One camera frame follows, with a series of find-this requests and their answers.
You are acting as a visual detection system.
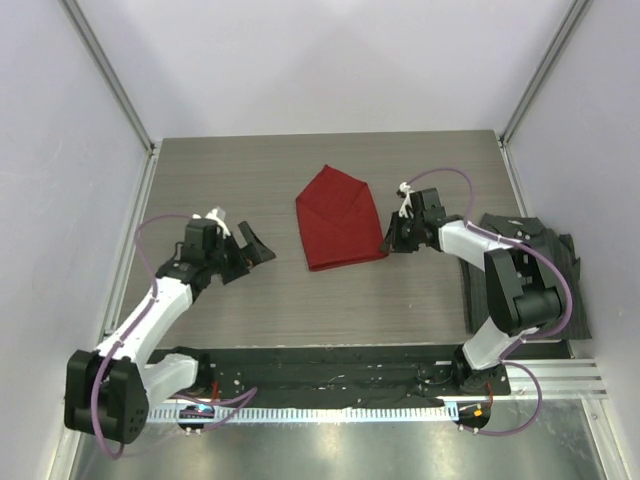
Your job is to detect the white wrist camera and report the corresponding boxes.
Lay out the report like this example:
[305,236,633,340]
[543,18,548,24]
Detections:
[397,182,414,218]
[191,206,231,237]

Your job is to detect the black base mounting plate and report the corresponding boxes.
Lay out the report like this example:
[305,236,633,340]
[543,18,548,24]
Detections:
[144,341,574,409]

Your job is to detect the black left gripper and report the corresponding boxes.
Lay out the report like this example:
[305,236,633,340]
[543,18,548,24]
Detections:
[205,222,274,285]

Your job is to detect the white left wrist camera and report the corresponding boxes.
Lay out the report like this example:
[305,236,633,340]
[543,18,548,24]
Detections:
[191,206,231,237]

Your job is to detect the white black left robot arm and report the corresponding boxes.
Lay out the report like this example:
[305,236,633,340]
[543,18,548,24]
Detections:
[64,214,276,445]

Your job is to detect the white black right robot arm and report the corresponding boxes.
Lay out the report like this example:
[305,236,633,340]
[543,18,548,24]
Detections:
[380,183,570,395]

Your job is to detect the left aluminium frame post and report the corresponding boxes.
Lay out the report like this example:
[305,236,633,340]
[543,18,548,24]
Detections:
[59,0,155,154]

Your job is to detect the dark striped button shirt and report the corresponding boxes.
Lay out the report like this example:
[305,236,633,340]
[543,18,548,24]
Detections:
[460,213,592,340]

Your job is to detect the white slotted cable duct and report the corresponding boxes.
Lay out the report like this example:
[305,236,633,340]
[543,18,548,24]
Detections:
[147,402,459,424]

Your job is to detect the right aluminium frame post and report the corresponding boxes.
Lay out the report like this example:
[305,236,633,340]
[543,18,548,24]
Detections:
[498,0,592,148]

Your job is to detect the aluminium frame post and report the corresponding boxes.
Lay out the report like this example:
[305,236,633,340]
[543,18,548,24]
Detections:
[59,0,155,154]
[498,0,592,148]

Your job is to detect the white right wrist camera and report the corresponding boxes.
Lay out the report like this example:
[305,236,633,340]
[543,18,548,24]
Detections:
[397,182,414,218]

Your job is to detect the red cloth napkin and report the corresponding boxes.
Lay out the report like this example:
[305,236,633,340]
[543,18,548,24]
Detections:
[295,165,386,272]

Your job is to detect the aluminium front rail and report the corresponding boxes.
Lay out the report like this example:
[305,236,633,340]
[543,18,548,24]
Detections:
[62,358,609,404]

